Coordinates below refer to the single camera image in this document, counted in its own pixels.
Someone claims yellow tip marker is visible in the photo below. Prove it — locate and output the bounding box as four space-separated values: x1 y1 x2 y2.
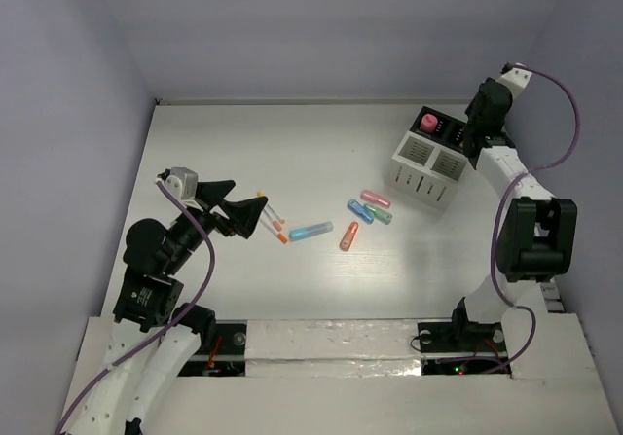
257 191 286 225

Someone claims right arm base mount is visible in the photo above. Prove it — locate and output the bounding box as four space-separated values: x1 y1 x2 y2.
409 299 512 376

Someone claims orange tip marker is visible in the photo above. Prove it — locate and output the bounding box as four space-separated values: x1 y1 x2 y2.
260 219 288 244

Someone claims blue highlighter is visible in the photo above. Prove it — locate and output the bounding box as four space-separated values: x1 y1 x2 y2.
288 221 334 241

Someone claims pink glue stick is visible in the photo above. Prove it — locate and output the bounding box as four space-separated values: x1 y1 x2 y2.
420 113 438 134

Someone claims pink tip marker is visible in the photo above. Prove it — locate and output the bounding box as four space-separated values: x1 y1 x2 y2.
262 217 282 232

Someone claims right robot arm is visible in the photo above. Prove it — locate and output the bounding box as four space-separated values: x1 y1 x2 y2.
448 64 577 349

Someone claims pink correction tape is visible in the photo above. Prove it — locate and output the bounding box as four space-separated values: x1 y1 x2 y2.
360 190 391 208

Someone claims green correction tape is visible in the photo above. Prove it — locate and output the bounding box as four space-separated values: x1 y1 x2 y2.
364 203 392 225

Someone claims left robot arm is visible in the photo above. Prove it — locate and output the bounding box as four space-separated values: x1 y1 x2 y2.
55 167 268 434

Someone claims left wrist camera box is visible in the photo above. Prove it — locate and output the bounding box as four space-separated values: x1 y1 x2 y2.
164 166 199 201

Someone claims blue correction tape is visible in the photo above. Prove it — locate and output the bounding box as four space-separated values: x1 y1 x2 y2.
347 199 375 225

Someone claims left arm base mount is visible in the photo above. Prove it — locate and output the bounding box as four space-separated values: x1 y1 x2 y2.
178 320 247 378

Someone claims orange correction tape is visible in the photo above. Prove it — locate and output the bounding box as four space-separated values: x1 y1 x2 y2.
339 222 359 252

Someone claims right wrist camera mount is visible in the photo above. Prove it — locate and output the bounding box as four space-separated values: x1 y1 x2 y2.
496 63 532 99

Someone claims black and white organizer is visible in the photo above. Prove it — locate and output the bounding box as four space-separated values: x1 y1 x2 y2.
385 106 468 211

